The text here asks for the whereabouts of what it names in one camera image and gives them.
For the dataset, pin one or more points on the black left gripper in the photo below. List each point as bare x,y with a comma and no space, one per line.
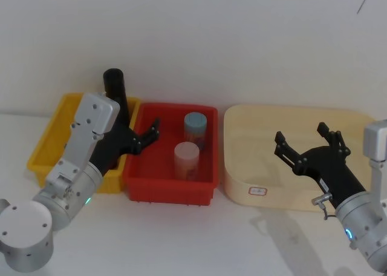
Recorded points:
116,144

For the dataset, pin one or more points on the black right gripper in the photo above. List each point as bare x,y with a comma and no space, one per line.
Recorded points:
329,170

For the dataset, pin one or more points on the black cylinder tube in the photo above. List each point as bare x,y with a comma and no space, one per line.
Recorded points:
116,88

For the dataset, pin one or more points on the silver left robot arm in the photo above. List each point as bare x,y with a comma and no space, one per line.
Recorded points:
87,127

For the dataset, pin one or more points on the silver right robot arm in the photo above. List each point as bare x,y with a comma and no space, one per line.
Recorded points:
362,215

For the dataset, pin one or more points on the clear jar pink lid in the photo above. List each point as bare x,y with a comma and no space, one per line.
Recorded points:
186,159

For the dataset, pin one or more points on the clear jar blue lid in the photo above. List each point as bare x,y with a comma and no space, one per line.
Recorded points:
195,126

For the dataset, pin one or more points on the red plastic bin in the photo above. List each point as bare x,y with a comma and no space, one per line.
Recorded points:
160,185

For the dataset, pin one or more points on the cream shallow tray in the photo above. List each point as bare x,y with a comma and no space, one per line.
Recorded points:
254,155

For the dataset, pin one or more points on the white label red border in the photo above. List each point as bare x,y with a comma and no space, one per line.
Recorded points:
258,191

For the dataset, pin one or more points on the yellow plastic bin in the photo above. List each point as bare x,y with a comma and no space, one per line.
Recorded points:
51,146

